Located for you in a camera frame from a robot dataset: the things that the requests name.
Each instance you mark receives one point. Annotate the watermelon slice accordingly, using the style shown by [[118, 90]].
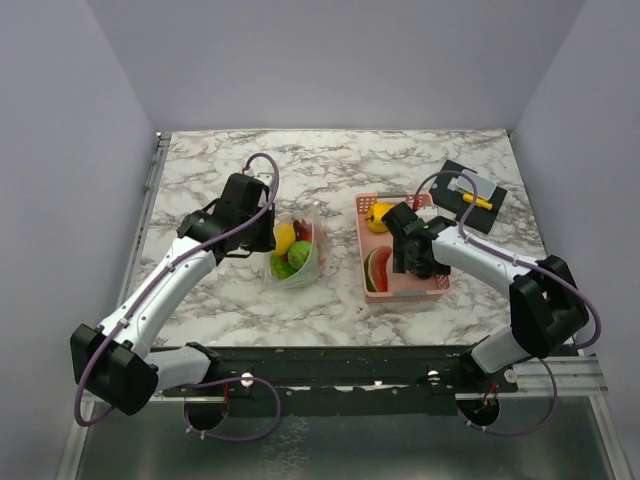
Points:
[[375, 269]]

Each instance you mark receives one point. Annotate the pink plastic basket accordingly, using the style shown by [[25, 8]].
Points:
[[402, 287]]

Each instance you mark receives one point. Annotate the clear zip top bag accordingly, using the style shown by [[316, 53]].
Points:
[[311, 271]]

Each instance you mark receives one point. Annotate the green round fruit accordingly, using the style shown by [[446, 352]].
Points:
[[298, 253]]

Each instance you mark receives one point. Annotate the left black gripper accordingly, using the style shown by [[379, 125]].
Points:
[[268, 242]]

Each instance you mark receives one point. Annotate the red cherry bunch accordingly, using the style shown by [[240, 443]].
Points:
[[312, 232]]

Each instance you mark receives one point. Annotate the yellow lemon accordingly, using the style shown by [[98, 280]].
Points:
[[285, 237]]

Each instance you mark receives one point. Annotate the left aluminium frame rail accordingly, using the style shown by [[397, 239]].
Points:
[[150, 192]]

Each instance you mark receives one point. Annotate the black scale board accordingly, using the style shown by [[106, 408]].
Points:
[[453, 192]]

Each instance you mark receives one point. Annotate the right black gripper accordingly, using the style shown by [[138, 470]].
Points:
[[402, 262]]

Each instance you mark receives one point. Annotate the green grape bunch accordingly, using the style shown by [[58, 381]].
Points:
[[280, 268]]

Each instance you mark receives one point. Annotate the yellow bell pepper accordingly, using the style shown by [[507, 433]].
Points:
[[374, 215]]

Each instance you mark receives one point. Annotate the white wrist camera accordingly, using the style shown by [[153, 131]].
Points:
[[266, 177], [426, 212]]

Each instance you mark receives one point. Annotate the black mounting rail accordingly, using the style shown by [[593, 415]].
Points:
[[338, 381]]

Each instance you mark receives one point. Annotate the grey rectangular box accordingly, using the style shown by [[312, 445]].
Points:
[[485, 188]]

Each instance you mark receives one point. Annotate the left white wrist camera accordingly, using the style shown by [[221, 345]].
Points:
[[266, 177]]

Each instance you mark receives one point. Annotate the yellow small tool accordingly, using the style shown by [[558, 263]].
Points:
[[479, 202]]

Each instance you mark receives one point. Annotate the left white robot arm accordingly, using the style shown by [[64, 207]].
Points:
[[114, 360]]

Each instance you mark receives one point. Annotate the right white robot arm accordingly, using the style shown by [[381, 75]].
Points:
[[545, 306]]

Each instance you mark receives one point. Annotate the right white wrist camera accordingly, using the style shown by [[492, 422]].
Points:
[[426, 212]]

